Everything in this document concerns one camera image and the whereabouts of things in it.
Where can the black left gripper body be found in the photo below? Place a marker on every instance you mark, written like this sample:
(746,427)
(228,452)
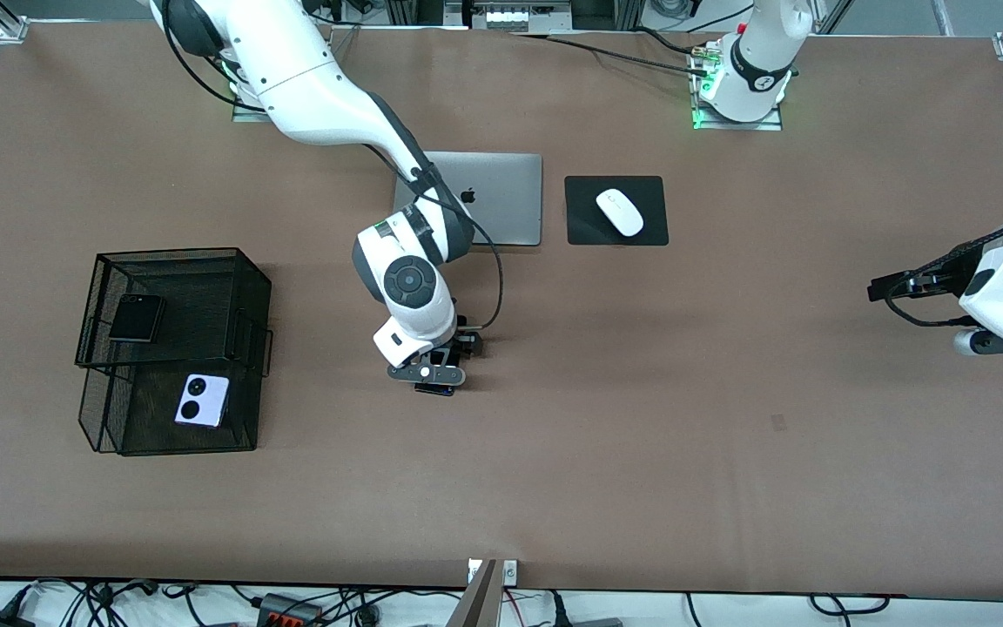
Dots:
(947,276)

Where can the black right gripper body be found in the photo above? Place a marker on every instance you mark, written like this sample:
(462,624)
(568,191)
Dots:
(460,341)

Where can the lilac flip phone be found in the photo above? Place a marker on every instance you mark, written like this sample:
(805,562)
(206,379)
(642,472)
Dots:
(214,414)

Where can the black flip phone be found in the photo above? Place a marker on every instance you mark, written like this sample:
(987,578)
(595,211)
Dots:
(136,320)

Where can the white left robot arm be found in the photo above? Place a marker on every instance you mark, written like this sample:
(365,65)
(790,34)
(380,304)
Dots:
(758,52)

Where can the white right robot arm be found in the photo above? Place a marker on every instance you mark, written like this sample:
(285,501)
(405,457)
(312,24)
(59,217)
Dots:
(310,87)

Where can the silver laptop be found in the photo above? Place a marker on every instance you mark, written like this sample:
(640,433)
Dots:
(510,200)

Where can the black mouse pad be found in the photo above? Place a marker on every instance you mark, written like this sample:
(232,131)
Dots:
(584,226)

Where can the white computer mouse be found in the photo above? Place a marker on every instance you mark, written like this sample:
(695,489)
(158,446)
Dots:
(620,212)

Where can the black mesh two-tier tray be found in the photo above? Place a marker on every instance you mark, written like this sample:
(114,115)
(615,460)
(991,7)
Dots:
(205,313)

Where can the black orange power box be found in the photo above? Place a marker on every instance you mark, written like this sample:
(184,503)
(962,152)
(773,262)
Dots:
(288,614)

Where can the white power strip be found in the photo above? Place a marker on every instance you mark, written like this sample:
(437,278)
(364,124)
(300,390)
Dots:
(510,17)

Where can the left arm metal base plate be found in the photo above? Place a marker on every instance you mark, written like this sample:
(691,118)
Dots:
(737,126)

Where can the small white bracket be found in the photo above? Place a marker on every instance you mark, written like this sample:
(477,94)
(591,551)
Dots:
(510,572)
(472,571)

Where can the brown camera stand beam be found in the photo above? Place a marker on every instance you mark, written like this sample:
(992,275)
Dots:
(475,605)

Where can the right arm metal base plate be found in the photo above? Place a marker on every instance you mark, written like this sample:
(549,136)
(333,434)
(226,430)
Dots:
(245,115)

